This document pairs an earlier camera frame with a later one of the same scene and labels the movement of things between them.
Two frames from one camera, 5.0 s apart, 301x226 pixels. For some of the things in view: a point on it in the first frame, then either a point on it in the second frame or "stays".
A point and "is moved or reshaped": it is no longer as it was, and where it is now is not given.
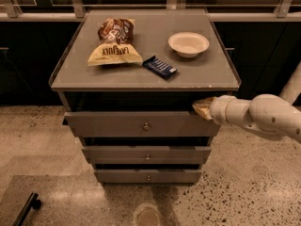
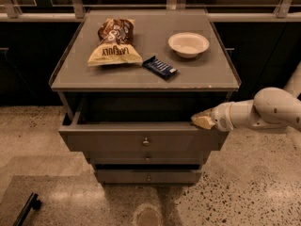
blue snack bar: (159, 68) stays
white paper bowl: (188, 44) stays
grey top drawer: (138, 124) is moved or reshaped
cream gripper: (220, 109) -> (222, 118)
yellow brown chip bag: (116, 43) stays
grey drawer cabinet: (128, 82) stays
